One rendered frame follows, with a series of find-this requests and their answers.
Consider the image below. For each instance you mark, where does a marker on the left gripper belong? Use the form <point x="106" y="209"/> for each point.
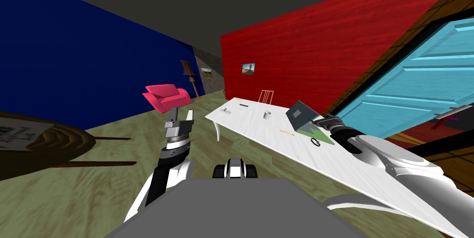
<point x="178" y="130"/>

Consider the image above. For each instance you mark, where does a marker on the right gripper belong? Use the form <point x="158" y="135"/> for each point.
<point x="329" y="122"/>

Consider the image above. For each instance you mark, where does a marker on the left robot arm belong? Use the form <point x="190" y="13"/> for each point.
<point x="166" y="173"/>

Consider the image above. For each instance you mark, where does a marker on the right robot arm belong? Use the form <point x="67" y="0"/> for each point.
<point x="400" y="160"/>

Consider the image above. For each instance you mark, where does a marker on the green mat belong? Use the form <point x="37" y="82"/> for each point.
<point x="322" y="137"/>

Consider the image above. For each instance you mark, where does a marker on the pink armchair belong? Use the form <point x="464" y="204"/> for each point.
<point x="166" y="97"/>

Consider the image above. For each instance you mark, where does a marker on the grey laptop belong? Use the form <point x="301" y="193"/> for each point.
<point x="300" y="114"/>

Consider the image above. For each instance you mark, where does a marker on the yellow pencil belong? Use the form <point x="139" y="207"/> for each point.
<point x="287" y="132"/>

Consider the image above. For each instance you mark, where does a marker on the small grey object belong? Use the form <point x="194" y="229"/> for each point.
<point x="225" y="111"/>

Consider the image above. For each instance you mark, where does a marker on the brown floor lamp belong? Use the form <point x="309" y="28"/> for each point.
<point x="188" y="68"/>

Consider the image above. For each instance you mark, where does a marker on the white mug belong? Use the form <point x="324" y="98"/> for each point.
<point x="267" y="115"/>

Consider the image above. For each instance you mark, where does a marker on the black pen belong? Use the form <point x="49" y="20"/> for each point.
<point x="244" y="105"/>

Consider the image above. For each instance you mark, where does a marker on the white table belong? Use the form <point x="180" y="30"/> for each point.
<point x="259" y="128"/>

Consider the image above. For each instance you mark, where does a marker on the cyan door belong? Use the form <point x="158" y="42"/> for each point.
<point x="418" y="86"/>

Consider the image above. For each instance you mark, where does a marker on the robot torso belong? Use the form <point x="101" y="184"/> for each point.
<point x="237" y="208"/>

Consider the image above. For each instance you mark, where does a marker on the round brown table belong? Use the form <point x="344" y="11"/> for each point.
<point x="55" y="145"/>

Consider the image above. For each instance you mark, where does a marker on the wall picture with landscape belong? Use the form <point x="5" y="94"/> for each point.
<point x="207" y="72"/>

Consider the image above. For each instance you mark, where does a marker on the wall picture with face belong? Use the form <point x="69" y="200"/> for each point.
<point x="248" y="68"/>

